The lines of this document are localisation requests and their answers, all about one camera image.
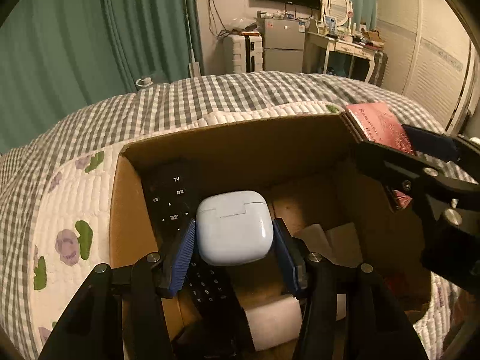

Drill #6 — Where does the pink book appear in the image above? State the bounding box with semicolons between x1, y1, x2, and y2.
343;101;417;211

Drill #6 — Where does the white cylindrical device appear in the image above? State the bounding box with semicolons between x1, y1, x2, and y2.
242;294;307;352

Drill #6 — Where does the black TV remote control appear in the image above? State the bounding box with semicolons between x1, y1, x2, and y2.
142;158;253;359

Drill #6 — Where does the light blue earbuds case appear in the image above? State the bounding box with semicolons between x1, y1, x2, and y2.
196;190;273;267

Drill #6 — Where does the white power adapter cube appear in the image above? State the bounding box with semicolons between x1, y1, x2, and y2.
294;223;364;268

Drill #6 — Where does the brown cardboard box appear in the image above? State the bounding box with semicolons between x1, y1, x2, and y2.
108;111;432;360

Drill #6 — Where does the white sliding wardrobe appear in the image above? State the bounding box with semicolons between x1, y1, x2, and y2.
377;0;479;133

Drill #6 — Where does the white floral quilted blanket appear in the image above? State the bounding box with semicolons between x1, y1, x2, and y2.
30;101;459;359

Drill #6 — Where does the white dressing table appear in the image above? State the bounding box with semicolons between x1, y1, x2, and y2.
301;29;378;83

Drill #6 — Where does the white oval mirror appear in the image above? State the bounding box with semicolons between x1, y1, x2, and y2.
322;0;353;26

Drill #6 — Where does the silver mini fridge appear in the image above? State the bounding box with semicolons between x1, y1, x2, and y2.
258;18;306;72

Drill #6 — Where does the white suitcase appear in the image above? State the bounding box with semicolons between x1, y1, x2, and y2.
223;32;264;74

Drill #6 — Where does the grey checked bed cover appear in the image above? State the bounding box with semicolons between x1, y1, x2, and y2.
1;72;442;359

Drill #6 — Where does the clear water jug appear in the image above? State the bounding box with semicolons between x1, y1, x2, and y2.
135;76;154;89

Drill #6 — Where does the green curtain left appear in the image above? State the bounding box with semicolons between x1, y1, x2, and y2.
1;0;202;152

